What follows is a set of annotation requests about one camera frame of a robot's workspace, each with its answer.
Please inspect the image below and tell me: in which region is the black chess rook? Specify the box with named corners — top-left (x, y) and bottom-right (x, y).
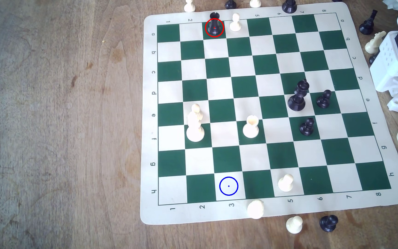
top-left (207, 12), bottom-right (223, 36)

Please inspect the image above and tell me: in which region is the black chess bishop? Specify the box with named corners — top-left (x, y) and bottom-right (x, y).
top-left (359, 9), bottom-right (378, 35)

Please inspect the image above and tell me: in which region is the white chess knight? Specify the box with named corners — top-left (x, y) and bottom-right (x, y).
top-left (364, 31), bottom-right (387, 54)

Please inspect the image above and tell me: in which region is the black chess piece wide base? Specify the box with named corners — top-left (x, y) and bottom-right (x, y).
top-left (281, 0), bottom-right (298, 14)

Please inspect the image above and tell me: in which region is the black chess king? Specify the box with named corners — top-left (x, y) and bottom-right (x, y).
top-left (287, 79), bottom-right (311, 112)

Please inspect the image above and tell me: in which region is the green and white chess mat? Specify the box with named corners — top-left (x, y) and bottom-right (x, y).
top-left (140, 2), bottom-right (398, 226)

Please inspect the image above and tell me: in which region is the tall white chess queen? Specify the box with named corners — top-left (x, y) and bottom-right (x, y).
top-left (186, 111), bottom-right (205, 142)

